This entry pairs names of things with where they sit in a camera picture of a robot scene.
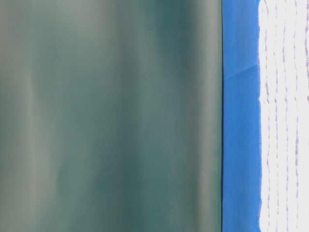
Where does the white blue striped towel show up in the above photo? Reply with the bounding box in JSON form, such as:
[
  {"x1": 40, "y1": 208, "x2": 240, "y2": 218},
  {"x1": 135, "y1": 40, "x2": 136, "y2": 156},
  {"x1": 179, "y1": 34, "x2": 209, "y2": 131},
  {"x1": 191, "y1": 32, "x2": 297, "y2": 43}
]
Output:
[{"x1": 258, "y1": 0, "x2": 309, "y2": 232}]

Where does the blue table cloth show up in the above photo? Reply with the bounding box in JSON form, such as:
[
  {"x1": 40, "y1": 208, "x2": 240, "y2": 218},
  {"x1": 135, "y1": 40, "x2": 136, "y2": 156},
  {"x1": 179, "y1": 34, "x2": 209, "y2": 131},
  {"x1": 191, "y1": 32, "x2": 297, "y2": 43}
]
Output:
[{"x1": 222, "y1": 0, "x2": 261, "y2": 232}]

